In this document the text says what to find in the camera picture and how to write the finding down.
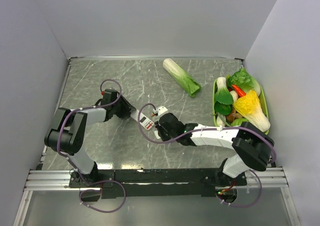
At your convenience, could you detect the white remote control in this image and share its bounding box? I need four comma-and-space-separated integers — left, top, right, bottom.
134, 110, 154, 131

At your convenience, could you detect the white battery cover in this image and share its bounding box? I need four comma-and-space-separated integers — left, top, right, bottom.
154, 131, 161, 139

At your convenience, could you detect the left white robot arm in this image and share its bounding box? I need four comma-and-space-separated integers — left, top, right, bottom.
44, 89, 136, 187

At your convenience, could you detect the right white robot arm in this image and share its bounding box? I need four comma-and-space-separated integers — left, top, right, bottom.
155, 113, 274, 185

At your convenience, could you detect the long green napa cabbage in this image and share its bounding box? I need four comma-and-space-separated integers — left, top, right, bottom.
163, 58, 202, 98

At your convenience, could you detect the brown mushroom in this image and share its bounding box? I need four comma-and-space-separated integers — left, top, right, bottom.
226, 108, 243, 123

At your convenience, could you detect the bok choy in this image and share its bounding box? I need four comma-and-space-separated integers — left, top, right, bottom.
214, 77, 234, 105

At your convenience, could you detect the round green cabbage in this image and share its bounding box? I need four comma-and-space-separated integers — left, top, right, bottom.
231, 118, 248, 127

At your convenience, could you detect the white mushroom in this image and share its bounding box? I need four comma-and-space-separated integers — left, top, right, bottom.
230, 90, 239, 103

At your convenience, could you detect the red chili pepper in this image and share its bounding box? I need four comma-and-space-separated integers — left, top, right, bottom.
231, 84, 246, 97

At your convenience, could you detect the yellow napa cabbage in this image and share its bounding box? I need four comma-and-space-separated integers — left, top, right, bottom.
233, 90, 271, 132

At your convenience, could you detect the green lettuce head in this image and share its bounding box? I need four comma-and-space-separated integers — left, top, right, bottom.
227, 68, 261, 96

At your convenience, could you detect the green plastic tray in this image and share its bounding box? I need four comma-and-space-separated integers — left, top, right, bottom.
212, 79, 269, 127

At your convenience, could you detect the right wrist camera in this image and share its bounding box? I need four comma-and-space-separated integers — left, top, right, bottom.
151, 106, 169, 117

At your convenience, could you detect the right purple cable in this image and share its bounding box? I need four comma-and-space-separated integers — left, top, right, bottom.
137, 103, 278, 208

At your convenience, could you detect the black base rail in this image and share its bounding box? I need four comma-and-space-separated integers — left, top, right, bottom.
69, 168, 247, 199

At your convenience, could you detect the aluminium frame rail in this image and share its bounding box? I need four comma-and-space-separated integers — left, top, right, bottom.
24, 167, 289, 191

